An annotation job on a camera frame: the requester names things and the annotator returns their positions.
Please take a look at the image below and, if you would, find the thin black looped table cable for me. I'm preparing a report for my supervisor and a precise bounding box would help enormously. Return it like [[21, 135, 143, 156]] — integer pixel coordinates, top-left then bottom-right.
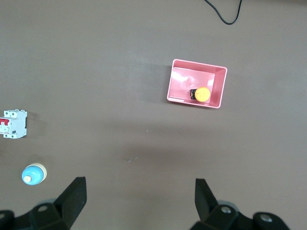
[[204, 0, 243, 25]]

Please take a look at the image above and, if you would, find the yellow push button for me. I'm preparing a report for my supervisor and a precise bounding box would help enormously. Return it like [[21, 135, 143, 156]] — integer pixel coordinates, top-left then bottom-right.
[[190, 86, 212, 103]]

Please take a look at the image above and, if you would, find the blue desk bell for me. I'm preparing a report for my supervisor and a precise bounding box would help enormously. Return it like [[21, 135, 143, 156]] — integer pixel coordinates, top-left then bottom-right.
[[21, 162, 47, 185]]

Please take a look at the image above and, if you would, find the pink plastic box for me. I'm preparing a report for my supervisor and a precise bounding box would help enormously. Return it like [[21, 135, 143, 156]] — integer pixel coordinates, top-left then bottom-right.
[[166, 58, 228, 110]]

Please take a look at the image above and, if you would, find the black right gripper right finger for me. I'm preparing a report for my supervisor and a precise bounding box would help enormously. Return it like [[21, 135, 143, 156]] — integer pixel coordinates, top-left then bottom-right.
[[189, 178, 291, 230]]

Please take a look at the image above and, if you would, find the white circuit breaker red switch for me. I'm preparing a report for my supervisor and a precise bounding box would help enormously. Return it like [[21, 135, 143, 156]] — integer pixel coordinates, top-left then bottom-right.
[[0, 109, 28, 139]]

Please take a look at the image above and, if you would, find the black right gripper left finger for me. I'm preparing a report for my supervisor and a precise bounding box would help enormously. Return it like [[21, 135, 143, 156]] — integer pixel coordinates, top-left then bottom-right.
[[0, 176, 87, 230]]

